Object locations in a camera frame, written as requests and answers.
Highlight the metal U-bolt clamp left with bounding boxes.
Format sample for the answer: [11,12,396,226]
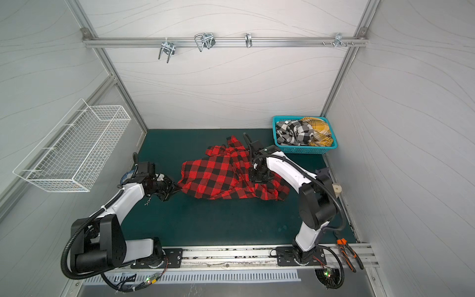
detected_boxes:
[158,41,176,63]

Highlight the metal bracket right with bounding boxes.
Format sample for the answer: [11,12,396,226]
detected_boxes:
[322,33,355,48]

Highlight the yellow plaid shirt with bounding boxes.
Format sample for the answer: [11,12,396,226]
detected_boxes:
[302,117,334,147]

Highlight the aluminium crossbar rail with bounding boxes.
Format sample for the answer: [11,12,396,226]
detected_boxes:
[83,36,369,48]

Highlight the white tape roll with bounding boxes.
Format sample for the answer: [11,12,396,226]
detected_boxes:
[333,184,343,198]

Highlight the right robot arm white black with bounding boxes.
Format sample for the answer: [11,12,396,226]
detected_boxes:
[243,133,348,266]

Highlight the orange black pliers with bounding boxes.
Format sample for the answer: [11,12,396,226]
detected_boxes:
[336,238,364,273]

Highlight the white wire basket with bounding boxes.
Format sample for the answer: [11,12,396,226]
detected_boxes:
[12,99,131,193]

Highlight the teal plastic basket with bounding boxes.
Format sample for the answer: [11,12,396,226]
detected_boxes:
[273,116,338,155]

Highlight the black round fan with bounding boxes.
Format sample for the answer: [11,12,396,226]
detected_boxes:
[314,268,345,290]

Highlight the red black plaid shirt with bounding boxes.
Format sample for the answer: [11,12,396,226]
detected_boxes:
[178,136,291,200]

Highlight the black white plaid shirt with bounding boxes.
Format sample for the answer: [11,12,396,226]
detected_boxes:
[275,120,314,146]

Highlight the blue white ceramic bowl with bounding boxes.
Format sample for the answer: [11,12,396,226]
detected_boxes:
[120,170,136,186]

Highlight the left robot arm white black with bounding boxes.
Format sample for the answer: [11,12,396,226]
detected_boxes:
[60,153,179,280]

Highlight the dark grey plastic part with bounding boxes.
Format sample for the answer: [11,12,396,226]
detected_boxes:
[315,167,331,179]

